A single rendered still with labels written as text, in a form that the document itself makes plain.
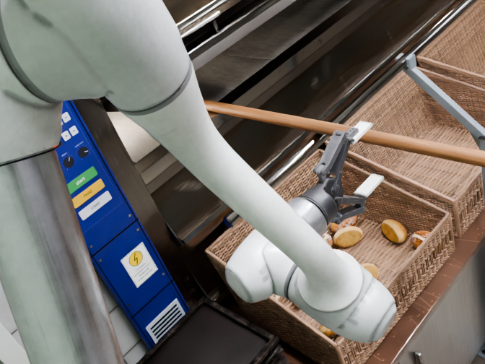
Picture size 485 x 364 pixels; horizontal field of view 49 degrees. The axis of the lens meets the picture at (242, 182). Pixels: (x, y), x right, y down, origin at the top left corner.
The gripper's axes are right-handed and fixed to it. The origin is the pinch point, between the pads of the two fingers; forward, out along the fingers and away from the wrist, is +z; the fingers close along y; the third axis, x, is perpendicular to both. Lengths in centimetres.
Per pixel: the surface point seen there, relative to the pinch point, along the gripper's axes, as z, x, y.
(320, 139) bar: 4.6, -17.7, 3.0
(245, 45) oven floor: 44, -81, 2
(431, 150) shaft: 4.9, 11.2, 0.2
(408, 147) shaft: 4.7, 6.1, 0.4
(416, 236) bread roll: 29, -14, 55
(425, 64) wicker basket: 101, -48, 38
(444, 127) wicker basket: 92, -38, 61
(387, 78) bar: 33.8, -17.5, 3.2
